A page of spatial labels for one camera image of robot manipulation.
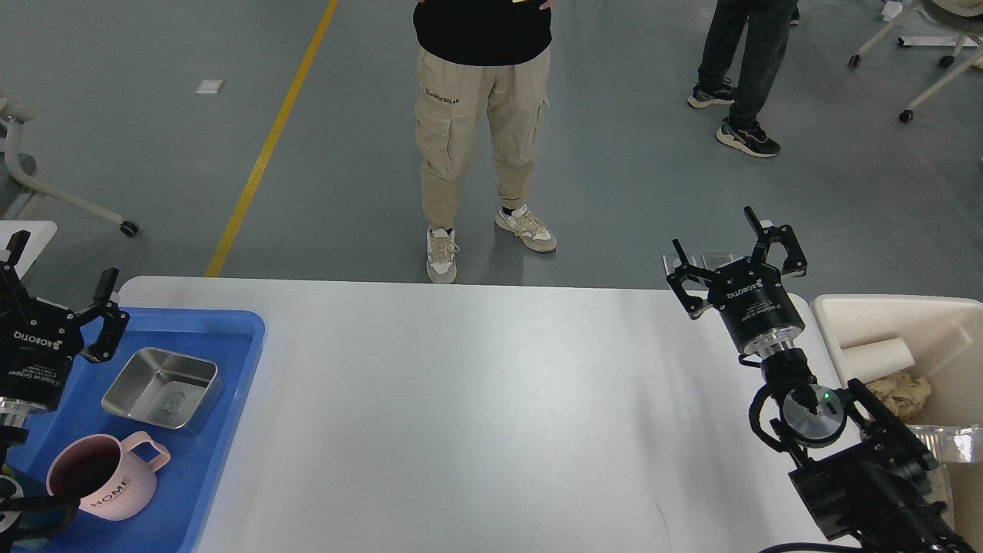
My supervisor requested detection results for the person in beige trousers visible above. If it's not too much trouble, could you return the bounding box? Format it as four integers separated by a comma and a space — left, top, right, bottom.
413, 1, 556, 284

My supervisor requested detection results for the blue plastic tray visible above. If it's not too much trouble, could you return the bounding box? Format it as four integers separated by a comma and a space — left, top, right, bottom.
7, 307, 266, 552

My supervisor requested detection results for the grey chair base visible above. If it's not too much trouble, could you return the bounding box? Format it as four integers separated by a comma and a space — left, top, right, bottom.
0, 92, 141, 237

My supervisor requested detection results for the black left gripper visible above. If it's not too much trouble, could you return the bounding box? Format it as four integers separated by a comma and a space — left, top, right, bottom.
1, 230, 130, 416

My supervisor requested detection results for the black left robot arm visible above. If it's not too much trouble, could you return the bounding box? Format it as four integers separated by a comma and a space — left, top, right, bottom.
1, 230, 130, 552

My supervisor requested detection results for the square steel tray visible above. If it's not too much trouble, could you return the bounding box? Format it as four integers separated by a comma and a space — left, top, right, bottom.
101, 347, 224, 434

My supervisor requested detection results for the bystander in dark trousers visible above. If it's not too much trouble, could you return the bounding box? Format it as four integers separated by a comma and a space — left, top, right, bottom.
687, 1, 798, 158

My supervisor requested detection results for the aluminium foil tray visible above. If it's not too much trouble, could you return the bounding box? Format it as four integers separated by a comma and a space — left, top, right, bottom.
907, 425, 982, 463

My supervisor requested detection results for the white side table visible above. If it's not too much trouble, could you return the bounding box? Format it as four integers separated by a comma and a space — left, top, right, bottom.
1, 220, 58, 279

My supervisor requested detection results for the pink ribbed mug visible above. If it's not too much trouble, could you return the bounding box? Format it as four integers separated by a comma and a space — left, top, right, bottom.
45, 431, 171, 521

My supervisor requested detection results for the brown paper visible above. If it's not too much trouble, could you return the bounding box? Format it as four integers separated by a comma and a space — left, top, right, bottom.
866, 371, 933, 423

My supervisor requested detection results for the white paper cup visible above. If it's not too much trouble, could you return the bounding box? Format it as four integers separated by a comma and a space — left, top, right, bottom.
838, 337, 915, 382

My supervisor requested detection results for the beige plastic bin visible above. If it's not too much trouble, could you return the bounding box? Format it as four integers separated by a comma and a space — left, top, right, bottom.
812, 294, 982, 550

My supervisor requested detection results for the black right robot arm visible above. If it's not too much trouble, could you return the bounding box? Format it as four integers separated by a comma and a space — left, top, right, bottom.
667, 207, 972, 552

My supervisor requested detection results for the white office chair base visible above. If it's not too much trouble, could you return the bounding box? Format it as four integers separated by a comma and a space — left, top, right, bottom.
847, 1, 982, 123

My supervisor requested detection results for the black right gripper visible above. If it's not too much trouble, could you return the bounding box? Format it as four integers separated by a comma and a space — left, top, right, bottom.
665, 206, 809, 356

